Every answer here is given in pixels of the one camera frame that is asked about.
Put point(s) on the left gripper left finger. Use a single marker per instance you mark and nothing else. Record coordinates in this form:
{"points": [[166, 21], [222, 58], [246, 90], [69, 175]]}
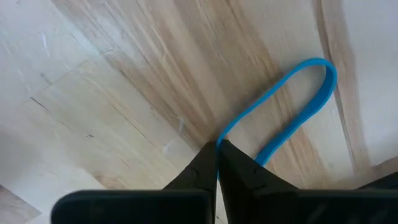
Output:
{"points": [[186, 202]]}

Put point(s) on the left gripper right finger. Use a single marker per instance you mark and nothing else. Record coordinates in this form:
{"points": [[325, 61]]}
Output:
{"points": [[264, 202]]}

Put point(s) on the blue rubber band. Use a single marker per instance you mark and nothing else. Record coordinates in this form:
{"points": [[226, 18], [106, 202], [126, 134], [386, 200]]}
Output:
{"points": [[332, 81]]}

